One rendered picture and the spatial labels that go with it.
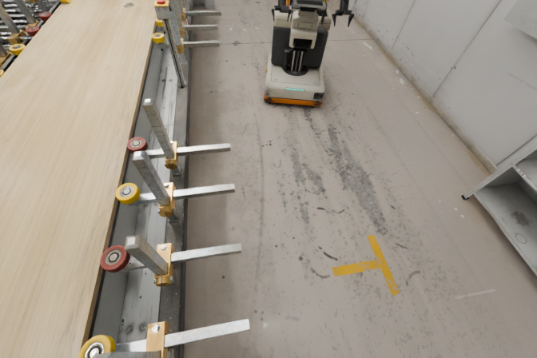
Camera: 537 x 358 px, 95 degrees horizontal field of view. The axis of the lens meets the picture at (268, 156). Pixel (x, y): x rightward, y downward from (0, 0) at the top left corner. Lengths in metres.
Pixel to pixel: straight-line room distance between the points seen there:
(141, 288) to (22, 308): 0.37
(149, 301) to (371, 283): 1.36
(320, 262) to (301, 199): 0.50
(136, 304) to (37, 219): 0.48
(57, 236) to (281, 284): 1.25
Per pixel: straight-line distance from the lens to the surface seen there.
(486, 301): 2.35
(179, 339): 0.97
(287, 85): 2.60
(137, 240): 0.77
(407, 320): 2.02
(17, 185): 1.36
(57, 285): 1.07
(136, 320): 1.24
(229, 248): 1.01
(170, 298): 1.12
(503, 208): 2.66
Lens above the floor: 1.77
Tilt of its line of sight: 52 degrees down
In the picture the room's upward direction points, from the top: 5 degrees clockwise
